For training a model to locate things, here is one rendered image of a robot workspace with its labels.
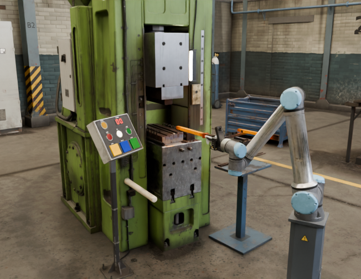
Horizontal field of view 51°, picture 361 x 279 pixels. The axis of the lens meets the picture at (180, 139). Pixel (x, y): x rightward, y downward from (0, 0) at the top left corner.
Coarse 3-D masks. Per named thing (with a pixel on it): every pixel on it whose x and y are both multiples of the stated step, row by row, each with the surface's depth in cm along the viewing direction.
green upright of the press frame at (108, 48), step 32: (96, 0) 293; (128, 0) 273; (96, 32) 303; (128, 32) 278; (96, 64) 309; (128, 64) 283; (96, 96) 316; (128, 96) 288; (128, 160) 300; (128, 224) 312
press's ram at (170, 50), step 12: (156, 36) 275; (168, 36) 281; (180, 36) 286; (156, 48) 277; (168, 48) 283; (180, 48) 289; (156, 60) 279; (168, 60) 285; (180, 60) 291; (156, 72) 281; (168, 72) 287; (180, 72) 293; (156, 84) 283; (168, 84) 289; (180, 84) 298
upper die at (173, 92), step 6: (150, 90) 301; (156, 90) 293; (162, 90) 287; (168, 90) 290; (174, 90) 293; (180, 90) 296; (150, 96) 303; (156, 96) 294; (162, 96) 288; (168, 96) 291; (174, 96) 294; (180, 96) 298
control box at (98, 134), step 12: (96, 120) 247; (108, 120) 255; (120, 120) 263; (96, 132) 245; (108, 132) 250; (132, 132) 268; (96, 144) 247; (108, 144) 246; (108, 156) 244; (120, 156) 250
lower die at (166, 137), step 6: (150, 126) 328; (162, 126) 327; (150, 132) 311; (162, 132) 306; (168, 132) 305; (180, 132) 305; (156, 138) 304; (162, 138) 296; (168, 138) 299; (174, 138) 303; (180, 138) 306
